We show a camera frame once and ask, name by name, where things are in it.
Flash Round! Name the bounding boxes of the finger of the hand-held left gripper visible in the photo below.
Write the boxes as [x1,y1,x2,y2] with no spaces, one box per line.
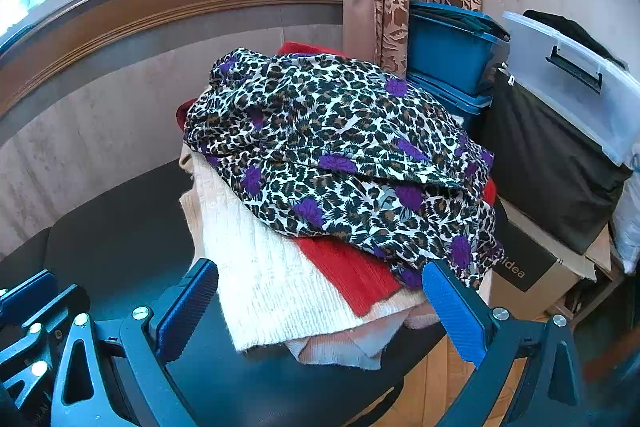
[0,271,91,413]

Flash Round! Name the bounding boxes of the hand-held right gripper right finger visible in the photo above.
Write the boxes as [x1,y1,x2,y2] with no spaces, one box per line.
[422,259,586,427]

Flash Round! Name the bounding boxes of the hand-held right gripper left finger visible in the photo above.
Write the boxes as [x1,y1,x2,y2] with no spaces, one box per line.
[52,258,219,427]

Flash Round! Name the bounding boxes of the leopard print garment purple flowers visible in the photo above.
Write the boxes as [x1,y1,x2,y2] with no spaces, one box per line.
[182,48,503,290]

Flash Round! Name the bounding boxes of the cream knit sweater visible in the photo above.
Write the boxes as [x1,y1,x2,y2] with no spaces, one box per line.
[179,144,431,354]

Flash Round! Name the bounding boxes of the dark grey sofa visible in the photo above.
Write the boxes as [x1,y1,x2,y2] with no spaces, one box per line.
[0,159,451,427]

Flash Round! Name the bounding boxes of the cardboard box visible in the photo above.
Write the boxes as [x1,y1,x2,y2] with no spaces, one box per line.
[487,197,613,308]

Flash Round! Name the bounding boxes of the red knit sweater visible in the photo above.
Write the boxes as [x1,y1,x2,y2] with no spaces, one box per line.
[176,41,499,318]

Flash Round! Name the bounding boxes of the pink garment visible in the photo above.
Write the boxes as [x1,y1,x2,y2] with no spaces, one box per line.
[285,302,451,370]

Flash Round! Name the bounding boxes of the black fabric case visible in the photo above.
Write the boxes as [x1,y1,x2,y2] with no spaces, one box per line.
[480,64,633,255]

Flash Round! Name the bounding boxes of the white plastic bag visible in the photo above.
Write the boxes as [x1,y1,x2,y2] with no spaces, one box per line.
[610,157,640,273]

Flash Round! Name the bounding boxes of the blue plastic storage bin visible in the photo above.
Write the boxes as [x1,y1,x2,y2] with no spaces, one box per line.
[407,1,511,96]
[406,72,493,115]

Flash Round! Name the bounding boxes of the clear plastic storage box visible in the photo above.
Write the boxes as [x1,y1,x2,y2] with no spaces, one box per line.
[501,11,640,168]

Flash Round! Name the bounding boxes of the black cloth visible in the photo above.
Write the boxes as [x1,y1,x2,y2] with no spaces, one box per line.
[522,9,626,68]

